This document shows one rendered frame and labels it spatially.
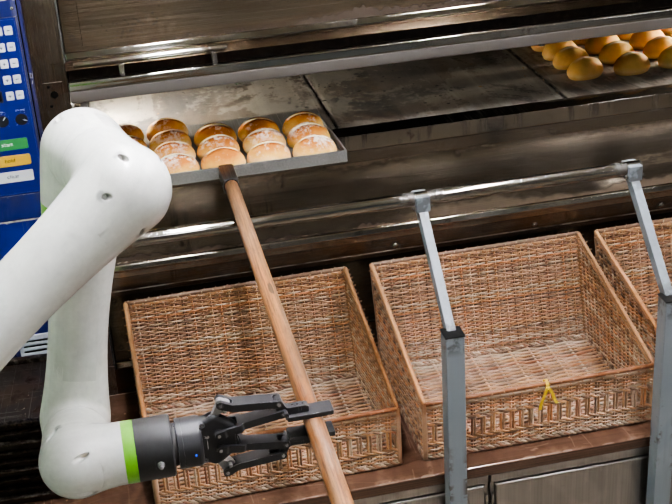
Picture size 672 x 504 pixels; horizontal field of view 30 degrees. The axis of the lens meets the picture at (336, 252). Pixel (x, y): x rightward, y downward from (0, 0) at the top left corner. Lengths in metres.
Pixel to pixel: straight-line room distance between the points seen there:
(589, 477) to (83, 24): 1.52
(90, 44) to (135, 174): 1.21
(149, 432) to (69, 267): 0.32
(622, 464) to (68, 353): 1.50
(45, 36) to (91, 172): 1.21
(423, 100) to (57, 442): 1.64
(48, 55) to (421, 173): 0.93
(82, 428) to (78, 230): 0.35
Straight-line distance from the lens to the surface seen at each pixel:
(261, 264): 2.32
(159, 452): 1.84
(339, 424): 2.73
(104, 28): 2.82
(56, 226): 1.64
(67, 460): 1.83
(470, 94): 3.22
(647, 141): 3.27
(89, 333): 1.88
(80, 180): 1.64
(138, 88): 2.71
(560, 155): 3.18
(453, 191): 2.68
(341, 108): 3.16
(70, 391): 1.92
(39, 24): 2.82
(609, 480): 2.99
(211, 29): 2.82
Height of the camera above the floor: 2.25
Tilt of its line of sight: 26 degrees down
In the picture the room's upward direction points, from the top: 4 degrees counter-clockwise
